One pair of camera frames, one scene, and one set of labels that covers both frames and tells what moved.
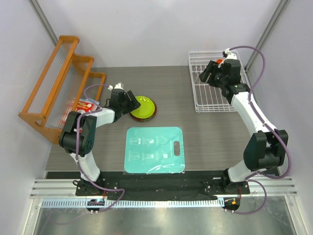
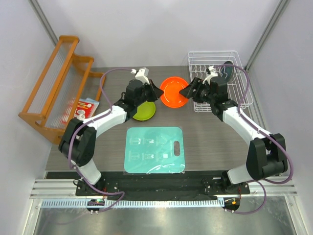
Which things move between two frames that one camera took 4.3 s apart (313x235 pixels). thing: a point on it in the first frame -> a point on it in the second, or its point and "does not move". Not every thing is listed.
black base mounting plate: (121, 185) does not move
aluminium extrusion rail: (273, 187) does not move
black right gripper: (213, 68) -> (188, 91)
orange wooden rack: (64, 82) does not move
